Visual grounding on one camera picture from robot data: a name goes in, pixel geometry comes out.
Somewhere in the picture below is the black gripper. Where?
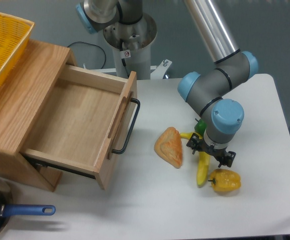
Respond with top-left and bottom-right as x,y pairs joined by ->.
186,132 -> 236,168

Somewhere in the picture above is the yellow toy banana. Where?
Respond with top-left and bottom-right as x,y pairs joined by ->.
180,132 -> 210,187

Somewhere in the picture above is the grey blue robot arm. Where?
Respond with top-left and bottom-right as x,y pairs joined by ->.
76,0 -> 259,167

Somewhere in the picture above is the green toy bell pepper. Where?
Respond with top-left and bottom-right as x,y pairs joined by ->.
194,119 -> 207,135

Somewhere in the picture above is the yellow toy bell pepper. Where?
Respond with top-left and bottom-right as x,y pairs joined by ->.
208,168 -> 242,192

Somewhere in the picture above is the toy croissant bread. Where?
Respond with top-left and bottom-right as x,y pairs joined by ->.
154,127 -> 183,169

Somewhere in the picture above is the open wooden drawer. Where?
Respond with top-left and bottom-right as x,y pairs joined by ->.
20,65 -> 140,189

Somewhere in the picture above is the wooden drawer cabinet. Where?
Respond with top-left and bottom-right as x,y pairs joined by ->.
0,39 -> 76,192

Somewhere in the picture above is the yellow plastic basket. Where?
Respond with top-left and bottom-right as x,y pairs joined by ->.
0,12 -> 35,87

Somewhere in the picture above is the black metal drawer handle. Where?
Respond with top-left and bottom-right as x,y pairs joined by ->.
111,97 -> 141,155

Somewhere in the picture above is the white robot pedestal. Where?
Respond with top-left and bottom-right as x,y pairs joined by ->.
102,12 -> 173,80

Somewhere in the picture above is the black floor cable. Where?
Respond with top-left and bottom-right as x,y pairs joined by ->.
66,41 -> 107,69

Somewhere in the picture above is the frying pan blue handle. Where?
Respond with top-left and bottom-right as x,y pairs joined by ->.
0,180 -> 56,232

